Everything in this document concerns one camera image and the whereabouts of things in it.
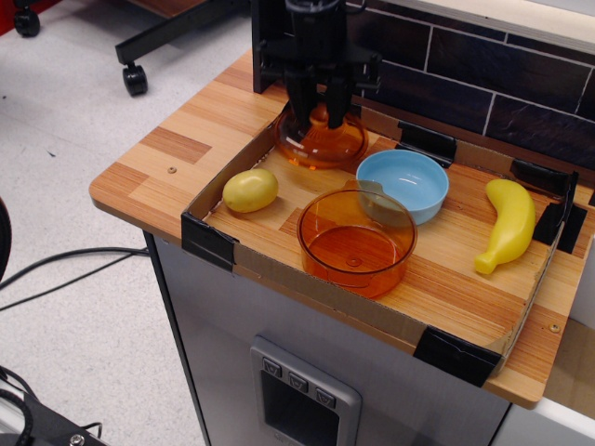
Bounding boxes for yellow toy potato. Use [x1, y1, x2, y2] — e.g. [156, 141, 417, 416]
[222, 168, 279, 214]

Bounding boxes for grey cabinet control panel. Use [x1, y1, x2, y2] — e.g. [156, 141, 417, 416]
[250, 336, 363, 446]

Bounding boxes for black metal base plate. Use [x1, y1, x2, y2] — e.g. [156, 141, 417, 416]
[24, 396, 106, 446]

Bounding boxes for black chair leg with caster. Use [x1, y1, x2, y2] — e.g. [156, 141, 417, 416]
[115, 1, 249, 97]

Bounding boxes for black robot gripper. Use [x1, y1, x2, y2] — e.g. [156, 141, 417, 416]
[257, 1, 382, 129]

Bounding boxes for black caster wheel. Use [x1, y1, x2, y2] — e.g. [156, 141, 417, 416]
[14, 7, 41, 38]

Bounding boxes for black floor cable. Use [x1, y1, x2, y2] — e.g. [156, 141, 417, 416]
[0, 246, 151, 312]

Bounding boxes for light blue plastic bowl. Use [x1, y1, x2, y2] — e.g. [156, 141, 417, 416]
[356, 149, 450, 225]

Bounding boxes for orange transparent plastic pot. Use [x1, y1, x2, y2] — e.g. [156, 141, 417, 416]
[297, 179, 417, 299]

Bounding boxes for orange transparent pot lid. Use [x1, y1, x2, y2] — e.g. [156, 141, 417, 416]
[273, 101, 368, 170]

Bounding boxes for dark brick-pattern backsplash panel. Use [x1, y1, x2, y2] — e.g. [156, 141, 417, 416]
[252, 1, 594, 170]

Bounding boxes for yellow toy banana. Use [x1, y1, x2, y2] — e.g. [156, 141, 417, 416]
[474, 178, 536, 274]

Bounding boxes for cardboard fence with black tape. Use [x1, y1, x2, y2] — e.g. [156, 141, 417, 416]
[180, 85, 588, 388]

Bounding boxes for black braided cable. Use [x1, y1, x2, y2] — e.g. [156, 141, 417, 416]
[0, 365, 33, 446]

